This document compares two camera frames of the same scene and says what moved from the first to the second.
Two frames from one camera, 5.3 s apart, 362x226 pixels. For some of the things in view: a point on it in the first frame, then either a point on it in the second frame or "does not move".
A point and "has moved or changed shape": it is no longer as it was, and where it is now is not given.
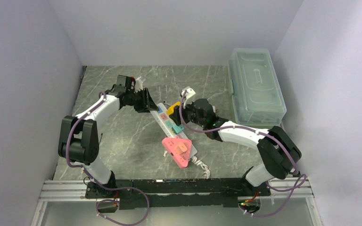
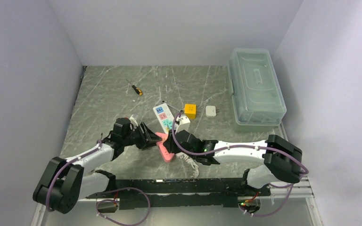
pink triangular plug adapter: (179, 149) has moved or changed shape
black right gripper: (175, 116) to (169, 143)
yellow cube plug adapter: (170, 110) has moved or changed shape
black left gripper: (147, 104) to (151, 137)
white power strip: (165, 120) does not move
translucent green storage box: (258, 97) does not move
